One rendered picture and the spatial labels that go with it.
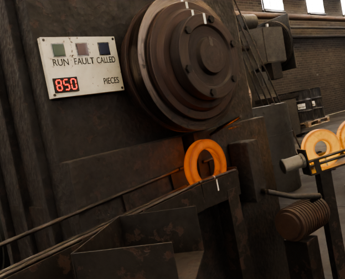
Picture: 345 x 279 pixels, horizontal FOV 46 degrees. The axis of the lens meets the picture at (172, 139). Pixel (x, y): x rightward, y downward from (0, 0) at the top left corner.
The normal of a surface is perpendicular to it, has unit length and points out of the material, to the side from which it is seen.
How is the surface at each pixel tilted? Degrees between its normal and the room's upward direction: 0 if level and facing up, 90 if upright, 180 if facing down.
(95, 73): 90
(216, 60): 90
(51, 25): 90
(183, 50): 90
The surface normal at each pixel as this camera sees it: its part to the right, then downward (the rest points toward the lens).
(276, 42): 0.58, -0.04
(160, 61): -0.36, 0.10
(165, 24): -0.29, -0.53
